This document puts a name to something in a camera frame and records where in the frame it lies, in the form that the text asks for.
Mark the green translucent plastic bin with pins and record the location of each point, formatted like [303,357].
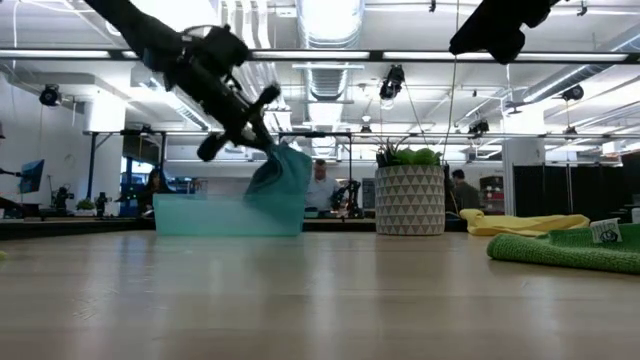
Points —
[200,215]

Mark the teal microfiber towel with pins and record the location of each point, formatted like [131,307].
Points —
[280,180]

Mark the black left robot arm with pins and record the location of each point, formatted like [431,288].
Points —
[135,35]

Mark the white column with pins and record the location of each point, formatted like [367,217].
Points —
[522,175]

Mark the black hanging camera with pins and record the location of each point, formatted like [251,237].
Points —
[392,82]

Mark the person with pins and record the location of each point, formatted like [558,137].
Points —
[322,192]
[152,192]
[465,192]

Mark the yellow microfiber towel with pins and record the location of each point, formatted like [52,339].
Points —
[520,224]

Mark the background computer monitor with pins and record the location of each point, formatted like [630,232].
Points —
[32,175]

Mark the black overhead frame beam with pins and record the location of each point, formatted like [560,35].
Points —
[375,55]

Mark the black background robot arm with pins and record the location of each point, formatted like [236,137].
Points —
[62,197]
[352,197]

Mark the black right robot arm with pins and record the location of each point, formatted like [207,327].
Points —
[542,12]

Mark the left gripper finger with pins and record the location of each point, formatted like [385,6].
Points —
[247,135]
[261,130]

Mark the silver ventilation duct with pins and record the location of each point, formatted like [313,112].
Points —
[330,30]

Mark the succulent in patterned pot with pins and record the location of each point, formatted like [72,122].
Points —
[410,200]

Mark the dark green microfiber towel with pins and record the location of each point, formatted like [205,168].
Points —
[560,252]

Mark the black background frame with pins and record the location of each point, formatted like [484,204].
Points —
[92,165]
[315,134]

